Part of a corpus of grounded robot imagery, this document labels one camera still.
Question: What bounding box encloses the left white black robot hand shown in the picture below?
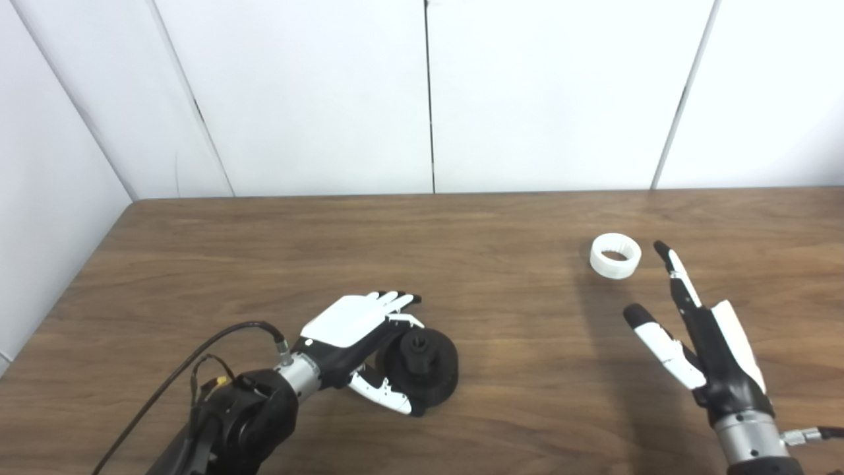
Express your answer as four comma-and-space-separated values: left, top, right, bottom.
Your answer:
290, 290, 426, 418

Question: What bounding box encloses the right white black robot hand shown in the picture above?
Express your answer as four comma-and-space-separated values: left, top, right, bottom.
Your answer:
623, 241, 773, 426

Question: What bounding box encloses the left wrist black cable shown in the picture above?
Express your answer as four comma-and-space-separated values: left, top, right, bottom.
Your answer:
92, 321, 292, 475

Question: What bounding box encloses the round black part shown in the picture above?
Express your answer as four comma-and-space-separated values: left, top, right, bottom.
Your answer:
382, 328, 459, 416

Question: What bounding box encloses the thin wire with yellow plug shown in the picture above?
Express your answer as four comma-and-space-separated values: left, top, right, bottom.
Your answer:
190, 354, 235, 403

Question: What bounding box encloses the white toothed ring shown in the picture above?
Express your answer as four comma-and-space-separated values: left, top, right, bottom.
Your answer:
589, 233, 642, 280

